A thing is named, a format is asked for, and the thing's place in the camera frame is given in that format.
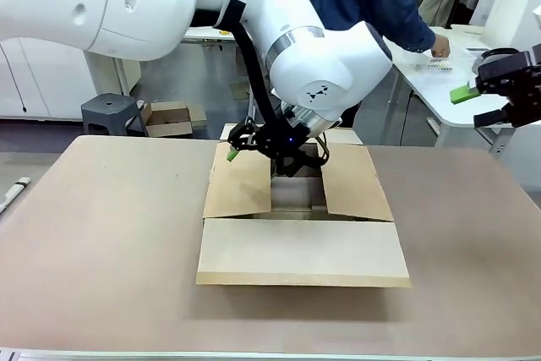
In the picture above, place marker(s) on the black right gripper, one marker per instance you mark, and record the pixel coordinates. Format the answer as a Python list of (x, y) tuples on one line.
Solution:
[(520, 82)]

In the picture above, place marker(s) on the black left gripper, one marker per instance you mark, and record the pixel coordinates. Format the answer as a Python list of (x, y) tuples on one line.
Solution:
[(287, 143)]

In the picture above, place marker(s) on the brown cardboard box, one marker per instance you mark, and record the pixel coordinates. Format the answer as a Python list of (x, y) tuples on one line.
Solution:
[(296, 247)]

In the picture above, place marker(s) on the person's left forearm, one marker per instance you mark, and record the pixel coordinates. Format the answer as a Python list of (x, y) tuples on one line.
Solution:
[(412, 33)]

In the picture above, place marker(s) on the small patterned item pack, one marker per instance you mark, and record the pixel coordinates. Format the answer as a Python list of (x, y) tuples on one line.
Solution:
[(439, 67)]

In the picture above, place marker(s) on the small open cardboard box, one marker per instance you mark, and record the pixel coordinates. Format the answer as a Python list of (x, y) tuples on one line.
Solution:
[(173, 122)]

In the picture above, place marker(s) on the person's left hand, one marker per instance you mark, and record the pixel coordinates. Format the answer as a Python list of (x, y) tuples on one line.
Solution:
[(440, 47)]

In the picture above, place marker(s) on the white rounded table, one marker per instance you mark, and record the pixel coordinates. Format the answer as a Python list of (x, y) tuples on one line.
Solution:
[(435, 82)]

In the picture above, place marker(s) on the white background desk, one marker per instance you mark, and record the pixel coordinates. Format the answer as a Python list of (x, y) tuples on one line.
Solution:
[(207, 34)]

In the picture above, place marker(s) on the grey plastic stool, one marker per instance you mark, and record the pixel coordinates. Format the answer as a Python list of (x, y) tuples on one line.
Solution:
[(107, 111)]

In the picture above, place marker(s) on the white storage cabinet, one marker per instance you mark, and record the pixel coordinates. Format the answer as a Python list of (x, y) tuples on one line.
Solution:
[(42, 82)]

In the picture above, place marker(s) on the white black marker pen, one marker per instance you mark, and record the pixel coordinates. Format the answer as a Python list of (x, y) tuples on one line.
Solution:
[(14, 189)]

